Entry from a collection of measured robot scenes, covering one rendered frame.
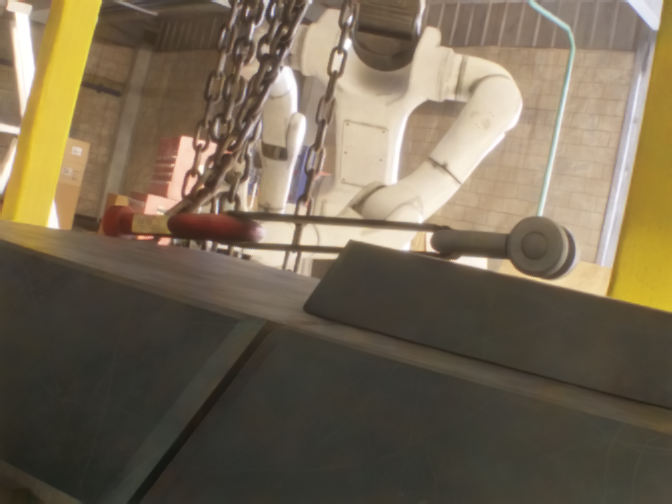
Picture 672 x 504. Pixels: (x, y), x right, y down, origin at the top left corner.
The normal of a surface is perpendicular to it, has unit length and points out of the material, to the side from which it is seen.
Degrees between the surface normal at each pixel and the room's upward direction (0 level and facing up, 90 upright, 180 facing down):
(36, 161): 90
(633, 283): 90
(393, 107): 131
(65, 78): 90
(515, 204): 90
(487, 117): 103
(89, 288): 45
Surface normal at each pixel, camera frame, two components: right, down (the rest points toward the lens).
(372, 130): -0.26, 0.64
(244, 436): -0.16, -0.75
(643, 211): -0.71, -0.14
